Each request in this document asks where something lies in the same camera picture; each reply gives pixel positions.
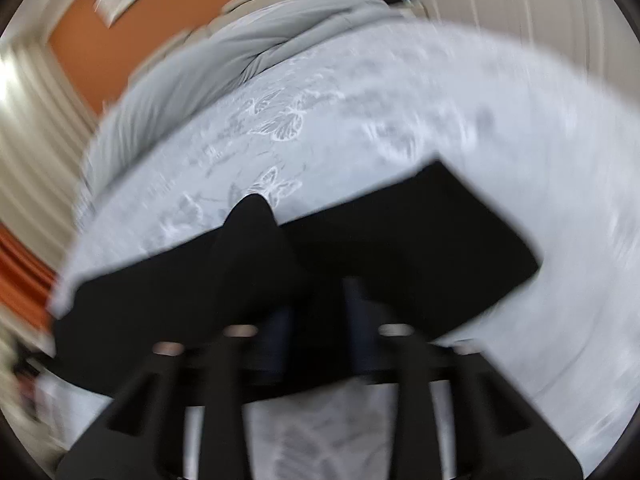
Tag black pants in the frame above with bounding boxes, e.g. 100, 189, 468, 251
51, 162, 540, 400

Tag grey duvet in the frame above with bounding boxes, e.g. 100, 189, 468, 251
74, 0, 401, 226

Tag cream curtain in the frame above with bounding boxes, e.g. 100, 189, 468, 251
1, 37, 96, 270

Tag butterfly print bed sheet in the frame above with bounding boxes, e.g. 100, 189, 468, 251
49, 19, 639, 472

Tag white wardrobe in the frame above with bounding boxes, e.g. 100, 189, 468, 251
418, 0, 639, 70

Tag orange curtain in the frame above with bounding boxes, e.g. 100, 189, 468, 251
0, 226, 55, 332

